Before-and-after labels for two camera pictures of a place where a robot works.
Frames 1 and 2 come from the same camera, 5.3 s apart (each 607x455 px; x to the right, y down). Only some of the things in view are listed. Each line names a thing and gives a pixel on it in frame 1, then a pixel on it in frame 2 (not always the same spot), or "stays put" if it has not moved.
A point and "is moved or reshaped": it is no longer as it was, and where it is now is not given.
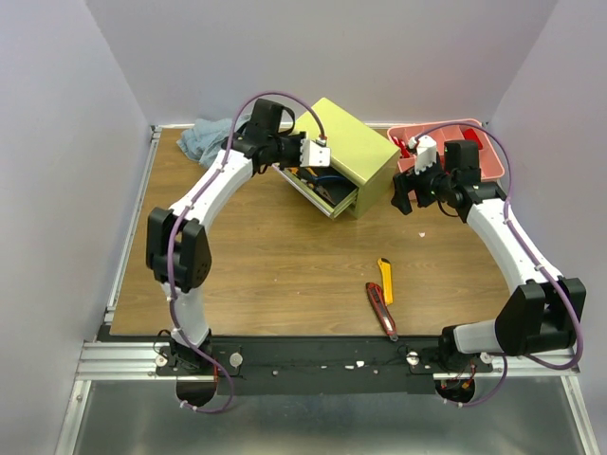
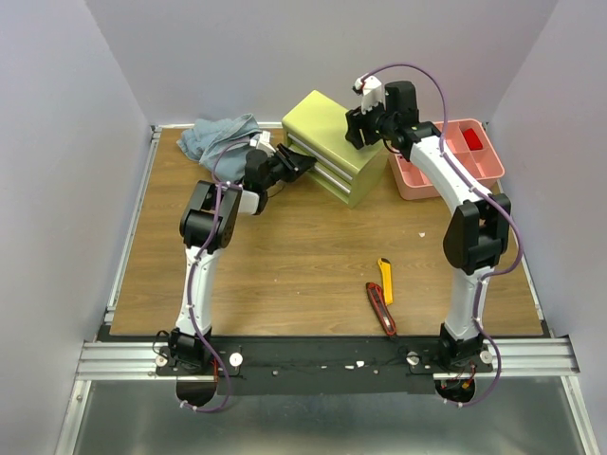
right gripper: [404, 188] -> [357, 125]
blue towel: [204, 139] stays put
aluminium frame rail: [137, 360] stays put
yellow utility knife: [387, 280] stays put
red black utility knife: [377, 297] stays put
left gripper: [297, 138] -> [295, 164]
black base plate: [318, 366] stays put
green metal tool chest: [363, 170] is moved or reshaped
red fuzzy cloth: [470, 135] stays put
